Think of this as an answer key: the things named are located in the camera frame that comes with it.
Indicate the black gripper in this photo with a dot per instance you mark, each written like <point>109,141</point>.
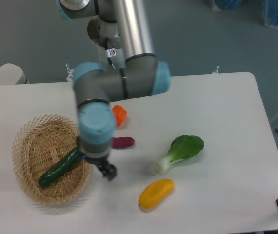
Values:
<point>108,170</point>

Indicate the dark green cucumber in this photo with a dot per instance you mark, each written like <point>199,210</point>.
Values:
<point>60,168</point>

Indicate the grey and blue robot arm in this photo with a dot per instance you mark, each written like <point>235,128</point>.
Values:
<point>95,87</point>

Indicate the woven wicker basket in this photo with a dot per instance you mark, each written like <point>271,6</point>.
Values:
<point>39,145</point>

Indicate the purple sweet potato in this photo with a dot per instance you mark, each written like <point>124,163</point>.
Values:
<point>122,142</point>

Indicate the yellow bell pepper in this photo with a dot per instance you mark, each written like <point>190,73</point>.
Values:
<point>155,193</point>

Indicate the orange bell pepper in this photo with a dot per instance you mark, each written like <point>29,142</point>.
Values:
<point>120,114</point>

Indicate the green bok choy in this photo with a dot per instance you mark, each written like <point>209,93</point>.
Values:
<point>182,148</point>

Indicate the white chair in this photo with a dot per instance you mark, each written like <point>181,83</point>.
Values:
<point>11,74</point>

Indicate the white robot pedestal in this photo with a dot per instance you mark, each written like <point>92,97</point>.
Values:
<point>109,58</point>

